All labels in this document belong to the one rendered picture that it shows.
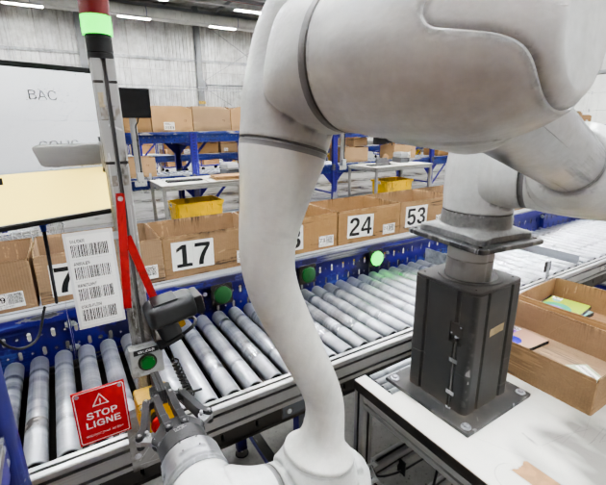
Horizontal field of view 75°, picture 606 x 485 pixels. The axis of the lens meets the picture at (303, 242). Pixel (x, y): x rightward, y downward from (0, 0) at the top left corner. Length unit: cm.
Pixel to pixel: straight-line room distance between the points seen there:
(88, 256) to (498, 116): 75
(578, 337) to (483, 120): 124
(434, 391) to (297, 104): 88
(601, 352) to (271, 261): 120
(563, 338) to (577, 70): 126
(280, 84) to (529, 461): 91
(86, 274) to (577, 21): 81
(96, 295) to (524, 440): 97
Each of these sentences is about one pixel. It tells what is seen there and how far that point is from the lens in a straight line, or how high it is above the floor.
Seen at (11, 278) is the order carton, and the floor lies 99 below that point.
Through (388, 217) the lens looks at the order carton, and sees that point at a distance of 204.
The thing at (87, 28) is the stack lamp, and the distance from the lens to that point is 86.
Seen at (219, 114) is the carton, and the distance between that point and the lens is 635.
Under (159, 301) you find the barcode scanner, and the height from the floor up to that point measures 109.
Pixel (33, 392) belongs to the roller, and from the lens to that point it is 136.
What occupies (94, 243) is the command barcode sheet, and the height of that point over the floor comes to 122.
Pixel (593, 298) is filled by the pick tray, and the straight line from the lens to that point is 181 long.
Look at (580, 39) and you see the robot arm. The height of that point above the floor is 148.
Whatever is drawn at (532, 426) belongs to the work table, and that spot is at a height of 75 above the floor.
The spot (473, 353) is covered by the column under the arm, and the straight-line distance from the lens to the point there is 101.
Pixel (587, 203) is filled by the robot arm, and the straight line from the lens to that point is 81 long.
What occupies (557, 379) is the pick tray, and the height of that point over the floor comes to 80.
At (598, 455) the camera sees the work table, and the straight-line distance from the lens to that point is 114.
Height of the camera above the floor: 143
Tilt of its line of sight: 16 degrees down
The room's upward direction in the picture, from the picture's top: 1 degrees counter-clockwise
